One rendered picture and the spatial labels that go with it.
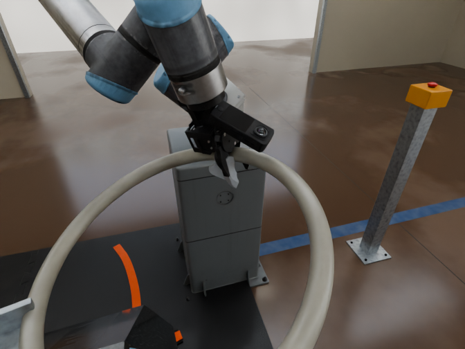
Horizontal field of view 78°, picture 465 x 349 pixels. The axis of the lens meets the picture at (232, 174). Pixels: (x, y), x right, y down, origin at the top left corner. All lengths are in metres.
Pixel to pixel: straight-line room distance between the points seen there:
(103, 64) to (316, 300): 0.50
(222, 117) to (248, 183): 0.82
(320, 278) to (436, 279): 1.83
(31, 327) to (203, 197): 0.87
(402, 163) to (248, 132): 1.29
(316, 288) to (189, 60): 0.35
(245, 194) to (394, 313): 1.06
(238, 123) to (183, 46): 0.15
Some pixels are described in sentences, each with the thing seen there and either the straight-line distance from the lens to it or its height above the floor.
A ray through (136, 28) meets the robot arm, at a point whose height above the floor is 1.41.
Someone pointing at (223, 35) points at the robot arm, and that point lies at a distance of 1.15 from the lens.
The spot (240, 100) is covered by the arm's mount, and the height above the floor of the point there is 1.09.
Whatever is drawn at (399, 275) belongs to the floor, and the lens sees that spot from 2.09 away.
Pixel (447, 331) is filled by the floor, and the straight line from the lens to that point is 1.99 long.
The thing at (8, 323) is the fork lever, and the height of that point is 1.06.
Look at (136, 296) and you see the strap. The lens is 1.81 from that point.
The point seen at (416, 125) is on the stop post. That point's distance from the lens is 1.62.
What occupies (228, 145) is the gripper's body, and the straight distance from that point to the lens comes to 0.54.
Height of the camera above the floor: 1.48
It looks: 34 degrees down
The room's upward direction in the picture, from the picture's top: straight up
